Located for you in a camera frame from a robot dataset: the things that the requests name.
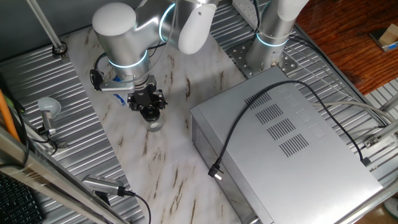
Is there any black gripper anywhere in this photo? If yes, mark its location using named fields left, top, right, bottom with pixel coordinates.
left=127, top=75, right=169, bottom=113

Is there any black jar lid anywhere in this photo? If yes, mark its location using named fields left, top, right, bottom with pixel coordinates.
left=140, top=107, right=162, bottom=123

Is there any clear glass jar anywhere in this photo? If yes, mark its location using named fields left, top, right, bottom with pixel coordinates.
left=142, top=117, right=164, bottom=133

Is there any blue tissue pack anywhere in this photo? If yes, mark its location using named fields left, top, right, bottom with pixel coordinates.
left=112, top=74, right=128, bottom=106

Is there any white marble board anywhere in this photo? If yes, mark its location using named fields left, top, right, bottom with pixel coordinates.
left=60, top=26, right=246, bottom=224

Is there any metal pole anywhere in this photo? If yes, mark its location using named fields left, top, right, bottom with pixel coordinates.
left=26, top=0, right=68, bottom=60

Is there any white power strip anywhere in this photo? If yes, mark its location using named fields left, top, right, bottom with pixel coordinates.
left=232, top=0, right=261, bottom=22

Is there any orange rod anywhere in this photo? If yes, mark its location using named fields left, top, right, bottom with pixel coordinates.
left=0, top=88, right=20, bottom=142

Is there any silver metal box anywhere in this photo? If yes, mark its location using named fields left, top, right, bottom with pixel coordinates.
left=189, top=65, right=384, bottom=224

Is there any black keyboard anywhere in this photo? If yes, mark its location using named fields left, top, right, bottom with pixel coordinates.
left=0, top=172, right=46, bottom=224

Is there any dark flat device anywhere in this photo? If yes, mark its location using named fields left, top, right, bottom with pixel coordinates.
left=369, top=27, right=398, bottom=53

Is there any wrist camera with metal bracket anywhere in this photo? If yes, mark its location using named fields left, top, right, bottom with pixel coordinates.
left=90, top=68, right=136, bottom=94

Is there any black camera cable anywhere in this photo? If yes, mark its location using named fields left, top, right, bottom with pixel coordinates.
left=118, top=185, right=152, bottom=224

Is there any silver depth camera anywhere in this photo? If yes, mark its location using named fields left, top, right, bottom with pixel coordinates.
left=81, top=174, right=125, bottom=197

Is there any black power cable with plug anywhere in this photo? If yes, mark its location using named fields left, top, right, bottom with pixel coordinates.
left=207, top=80, right=371, bottom=181

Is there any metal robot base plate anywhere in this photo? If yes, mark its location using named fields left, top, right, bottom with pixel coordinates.
left=229, top=39, right=299, bottom=79

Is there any aluminium frame bar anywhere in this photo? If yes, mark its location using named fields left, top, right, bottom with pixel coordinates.
left=0, top=126, right=130, bottom=224

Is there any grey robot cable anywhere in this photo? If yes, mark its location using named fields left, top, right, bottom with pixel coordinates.
left=310, top=101, right=396, bottom=124

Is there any aluminium rail bracket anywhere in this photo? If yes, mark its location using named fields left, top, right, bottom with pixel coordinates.
left=363, top=119, right=398, bottom=149

